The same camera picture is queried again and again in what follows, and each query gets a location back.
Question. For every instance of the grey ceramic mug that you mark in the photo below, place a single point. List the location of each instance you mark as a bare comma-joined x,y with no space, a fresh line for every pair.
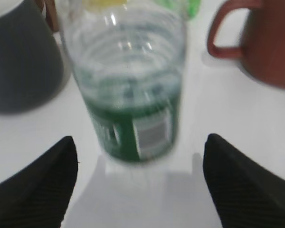
31,67

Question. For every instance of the yellow paper cup stack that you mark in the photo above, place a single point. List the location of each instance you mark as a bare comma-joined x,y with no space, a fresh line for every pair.
94,5

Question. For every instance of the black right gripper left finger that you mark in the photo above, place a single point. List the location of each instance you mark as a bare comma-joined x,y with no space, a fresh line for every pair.
38,195

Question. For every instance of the dark red ceramic mug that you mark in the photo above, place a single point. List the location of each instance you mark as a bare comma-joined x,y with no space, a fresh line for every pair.
262,44

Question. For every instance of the clear water bottle green label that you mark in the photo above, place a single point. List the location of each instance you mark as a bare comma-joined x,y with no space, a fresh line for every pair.
128,62

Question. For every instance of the green soda bottle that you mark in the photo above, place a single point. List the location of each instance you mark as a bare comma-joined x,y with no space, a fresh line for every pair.
186,8

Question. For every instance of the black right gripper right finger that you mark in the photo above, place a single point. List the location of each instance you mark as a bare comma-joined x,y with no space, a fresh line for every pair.
245,194

